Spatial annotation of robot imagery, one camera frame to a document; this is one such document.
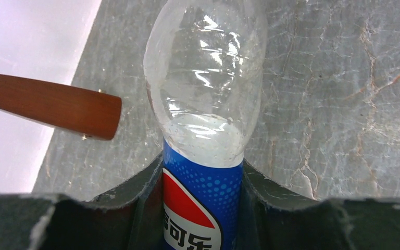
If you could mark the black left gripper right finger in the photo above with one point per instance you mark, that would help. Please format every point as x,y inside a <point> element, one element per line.
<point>273,217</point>

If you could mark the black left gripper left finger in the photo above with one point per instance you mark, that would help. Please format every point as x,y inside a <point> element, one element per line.
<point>129,216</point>

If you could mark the brown wooden metronome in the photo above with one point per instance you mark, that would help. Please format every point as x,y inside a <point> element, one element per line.
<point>75,109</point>

